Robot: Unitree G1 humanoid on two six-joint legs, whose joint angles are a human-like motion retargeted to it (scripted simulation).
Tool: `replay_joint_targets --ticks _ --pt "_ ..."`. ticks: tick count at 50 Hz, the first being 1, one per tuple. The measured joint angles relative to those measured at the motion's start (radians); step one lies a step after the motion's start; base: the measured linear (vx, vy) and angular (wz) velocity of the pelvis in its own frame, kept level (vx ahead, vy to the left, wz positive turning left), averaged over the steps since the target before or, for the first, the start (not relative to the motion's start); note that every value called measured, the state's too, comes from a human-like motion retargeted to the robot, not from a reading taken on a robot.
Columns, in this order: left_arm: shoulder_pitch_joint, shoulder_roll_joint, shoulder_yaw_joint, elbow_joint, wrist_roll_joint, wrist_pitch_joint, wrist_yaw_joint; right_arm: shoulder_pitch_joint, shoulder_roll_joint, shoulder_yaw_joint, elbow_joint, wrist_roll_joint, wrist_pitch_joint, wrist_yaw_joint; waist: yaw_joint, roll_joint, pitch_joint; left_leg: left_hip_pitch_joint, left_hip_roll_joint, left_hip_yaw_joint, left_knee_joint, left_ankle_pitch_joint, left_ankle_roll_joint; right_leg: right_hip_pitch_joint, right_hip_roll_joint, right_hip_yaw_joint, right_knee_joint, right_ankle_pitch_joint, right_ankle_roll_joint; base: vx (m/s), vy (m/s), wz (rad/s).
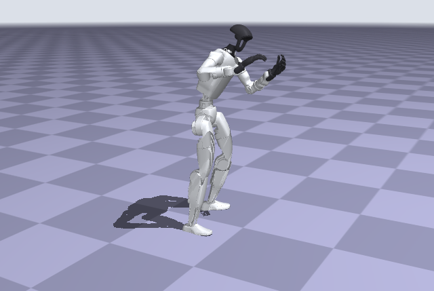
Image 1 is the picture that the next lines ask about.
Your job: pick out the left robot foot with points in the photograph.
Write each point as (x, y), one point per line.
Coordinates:
(217, 205)

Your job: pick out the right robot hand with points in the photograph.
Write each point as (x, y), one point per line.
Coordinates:
(248, 61)

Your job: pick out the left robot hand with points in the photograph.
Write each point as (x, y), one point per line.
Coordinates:
(277, 69)

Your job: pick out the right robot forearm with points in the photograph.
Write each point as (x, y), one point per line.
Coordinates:
(223, 71)

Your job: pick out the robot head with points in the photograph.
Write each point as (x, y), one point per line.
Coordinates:
(241, 33)

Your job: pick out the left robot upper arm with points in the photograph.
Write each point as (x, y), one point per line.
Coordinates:
(245, 79)

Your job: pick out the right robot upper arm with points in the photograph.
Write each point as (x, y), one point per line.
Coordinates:
(214, 58)

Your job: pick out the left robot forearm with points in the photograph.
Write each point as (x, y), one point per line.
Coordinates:
(261, 82)

